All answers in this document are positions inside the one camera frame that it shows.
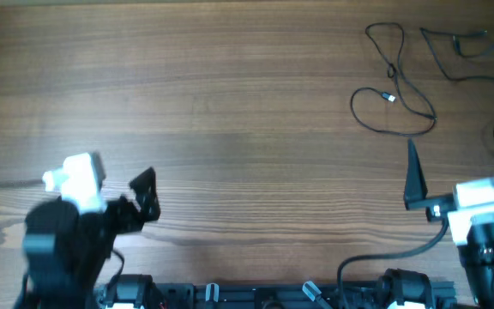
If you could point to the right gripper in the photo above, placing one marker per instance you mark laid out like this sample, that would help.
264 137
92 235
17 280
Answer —
416 188

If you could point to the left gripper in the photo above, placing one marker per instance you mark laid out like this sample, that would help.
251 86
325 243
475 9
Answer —
148 196

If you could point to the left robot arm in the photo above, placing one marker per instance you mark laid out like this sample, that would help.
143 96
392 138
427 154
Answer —
66 250

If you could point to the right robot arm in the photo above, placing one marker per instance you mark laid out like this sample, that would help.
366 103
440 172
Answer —
477 259

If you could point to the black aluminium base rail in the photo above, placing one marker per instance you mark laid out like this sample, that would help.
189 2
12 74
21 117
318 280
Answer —
139 291

